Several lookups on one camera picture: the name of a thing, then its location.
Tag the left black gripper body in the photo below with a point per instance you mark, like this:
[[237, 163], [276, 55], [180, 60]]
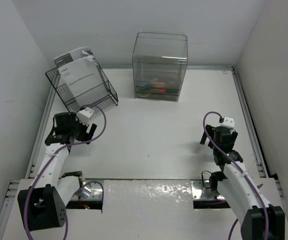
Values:
[[79, 129]]

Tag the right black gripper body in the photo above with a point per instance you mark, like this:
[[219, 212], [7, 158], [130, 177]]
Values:
[[210, 130]]

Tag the black wire mesh rack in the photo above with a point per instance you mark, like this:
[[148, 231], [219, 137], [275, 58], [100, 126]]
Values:
[[103, 95]]

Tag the white instruction sheet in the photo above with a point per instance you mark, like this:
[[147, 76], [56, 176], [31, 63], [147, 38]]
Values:
[[81, 75]]

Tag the clear plastic drawer cabinet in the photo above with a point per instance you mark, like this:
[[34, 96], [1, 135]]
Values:
[[159, 65]]

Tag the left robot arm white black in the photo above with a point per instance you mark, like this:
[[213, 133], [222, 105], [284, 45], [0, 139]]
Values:
[[43, 205]]

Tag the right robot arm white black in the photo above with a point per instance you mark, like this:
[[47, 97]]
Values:
[[259, 219]]

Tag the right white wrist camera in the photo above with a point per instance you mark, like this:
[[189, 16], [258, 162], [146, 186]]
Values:
[[227, 122]]

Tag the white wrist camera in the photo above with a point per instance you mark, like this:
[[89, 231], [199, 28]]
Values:
[[227, 122], [84, 116]]

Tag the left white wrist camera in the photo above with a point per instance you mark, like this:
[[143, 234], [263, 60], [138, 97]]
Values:
[[84, 116]]

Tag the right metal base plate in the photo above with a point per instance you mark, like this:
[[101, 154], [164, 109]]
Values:
[[201, 191]]

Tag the metal base plate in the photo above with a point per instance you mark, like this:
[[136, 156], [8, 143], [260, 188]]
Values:
[[201, 191], [93, 190]]

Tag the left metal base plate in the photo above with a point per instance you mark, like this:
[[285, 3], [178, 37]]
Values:
[[93, 190]]

